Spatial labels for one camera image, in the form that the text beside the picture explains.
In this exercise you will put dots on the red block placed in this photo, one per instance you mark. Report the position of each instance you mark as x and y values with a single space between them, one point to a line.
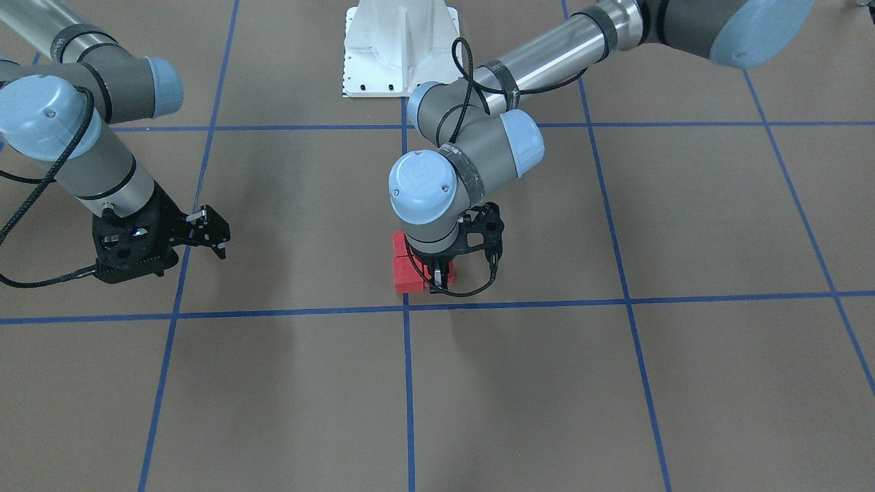
406 275
444 274
399 246

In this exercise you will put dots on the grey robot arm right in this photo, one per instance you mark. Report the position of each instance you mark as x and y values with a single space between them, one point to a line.
60 116

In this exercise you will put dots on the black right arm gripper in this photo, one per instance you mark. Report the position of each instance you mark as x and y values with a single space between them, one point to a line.
172 220

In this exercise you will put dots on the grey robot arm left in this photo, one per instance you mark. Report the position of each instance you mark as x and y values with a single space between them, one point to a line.
482 139

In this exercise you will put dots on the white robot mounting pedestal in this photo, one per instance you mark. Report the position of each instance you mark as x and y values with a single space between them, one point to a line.
392 47

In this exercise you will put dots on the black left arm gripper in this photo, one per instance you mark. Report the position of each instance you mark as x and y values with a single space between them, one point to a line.
433 262

